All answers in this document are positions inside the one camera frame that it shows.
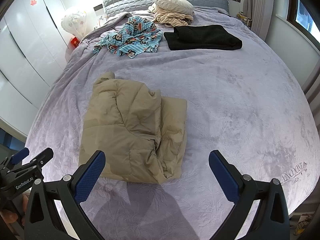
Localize blue monkey print pajamas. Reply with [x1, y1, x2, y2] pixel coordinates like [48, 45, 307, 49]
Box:
[94, 16, 162, 59]

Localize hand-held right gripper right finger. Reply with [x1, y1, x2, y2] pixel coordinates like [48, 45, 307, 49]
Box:
[209, 150, 292, 240]

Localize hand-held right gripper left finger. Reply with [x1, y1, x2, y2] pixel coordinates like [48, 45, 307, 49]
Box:
[24, 150, 106, 240]

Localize black sweater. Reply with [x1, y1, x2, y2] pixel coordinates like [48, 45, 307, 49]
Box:
[164, 24, 243, 51]

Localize person's left hand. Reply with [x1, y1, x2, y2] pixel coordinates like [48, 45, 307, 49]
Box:
[0, 194, 28, 228]

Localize grey curtain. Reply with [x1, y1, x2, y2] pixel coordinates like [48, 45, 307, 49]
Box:
[246, 0, 276, 40]

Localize beige puffer jacket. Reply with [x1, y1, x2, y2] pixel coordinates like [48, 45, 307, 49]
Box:
[79, 72, 188, 185]

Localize white floral plastic bag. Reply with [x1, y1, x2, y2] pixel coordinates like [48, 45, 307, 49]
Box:
[61, 6, 88, 40]

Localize beige striped garment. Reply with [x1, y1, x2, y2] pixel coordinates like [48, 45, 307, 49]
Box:
[148, 4, 195, 28]

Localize grey quilted bedspread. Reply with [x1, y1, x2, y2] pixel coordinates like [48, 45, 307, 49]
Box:
[82, 14, 132, 42]

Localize yellow box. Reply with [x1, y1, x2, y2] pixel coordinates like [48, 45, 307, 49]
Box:
[236, 12, 252, 27]

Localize cream round pillow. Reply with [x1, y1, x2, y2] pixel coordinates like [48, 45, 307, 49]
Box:
[153, 0, 195, 17]

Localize white wardrobe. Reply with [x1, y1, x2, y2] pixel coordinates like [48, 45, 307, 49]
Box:
[0, 0, 73, 135]

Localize window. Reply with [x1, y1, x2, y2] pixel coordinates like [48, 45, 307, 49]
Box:
[287, 0, 320, 33]

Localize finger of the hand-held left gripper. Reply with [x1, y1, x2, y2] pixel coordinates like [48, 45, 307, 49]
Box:
[24, 148, 54, 173]
[4, 147, 30, 167]

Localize patterned slippers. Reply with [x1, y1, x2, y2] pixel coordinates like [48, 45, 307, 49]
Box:
[294, 213, 313, 236]

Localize lavender plush blanket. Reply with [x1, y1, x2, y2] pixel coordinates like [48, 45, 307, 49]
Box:
[24, 5, 320, 240]

